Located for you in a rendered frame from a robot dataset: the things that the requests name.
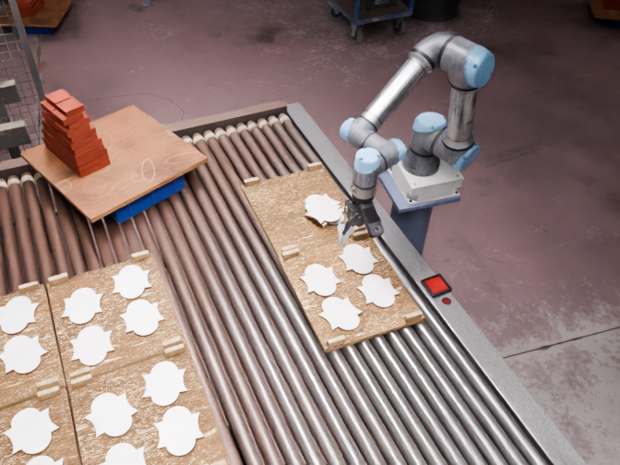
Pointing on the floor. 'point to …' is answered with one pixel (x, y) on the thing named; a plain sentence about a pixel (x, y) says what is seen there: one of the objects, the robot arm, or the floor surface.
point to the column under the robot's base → (404, 215)
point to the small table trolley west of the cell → (352, 10)
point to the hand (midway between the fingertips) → (360, 242)
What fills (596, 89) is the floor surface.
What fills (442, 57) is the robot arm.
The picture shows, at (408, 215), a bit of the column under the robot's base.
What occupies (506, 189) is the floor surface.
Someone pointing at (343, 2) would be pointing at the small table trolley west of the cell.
